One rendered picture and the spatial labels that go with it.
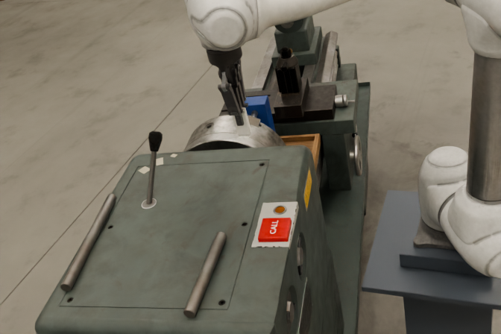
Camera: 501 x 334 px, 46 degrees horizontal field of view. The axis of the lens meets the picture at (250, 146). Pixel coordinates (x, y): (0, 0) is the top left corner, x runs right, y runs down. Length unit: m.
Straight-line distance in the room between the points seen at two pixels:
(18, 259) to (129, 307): 2.48
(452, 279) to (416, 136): 1.97
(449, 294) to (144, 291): 0.89
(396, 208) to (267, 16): 1.06
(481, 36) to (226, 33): 0.51
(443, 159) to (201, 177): 0.65
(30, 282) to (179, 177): 2.08
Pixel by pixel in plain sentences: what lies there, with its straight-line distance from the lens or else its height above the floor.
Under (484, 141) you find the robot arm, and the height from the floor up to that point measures 1.26.
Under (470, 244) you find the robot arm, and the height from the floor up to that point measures 0.99.
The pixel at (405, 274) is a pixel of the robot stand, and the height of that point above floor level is 0.75.
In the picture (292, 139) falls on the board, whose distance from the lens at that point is 2.10.
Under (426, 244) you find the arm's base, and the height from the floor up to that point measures 0.81.
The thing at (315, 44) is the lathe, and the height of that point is 0.92.
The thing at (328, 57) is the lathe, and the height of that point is 0.86.
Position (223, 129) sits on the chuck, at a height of 1.24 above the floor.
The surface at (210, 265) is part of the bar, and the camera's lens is 1.14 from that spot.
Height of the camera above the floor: 2.05
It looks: 33 degrees down
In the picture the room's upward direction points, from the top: 14 degrees counter-clockwise
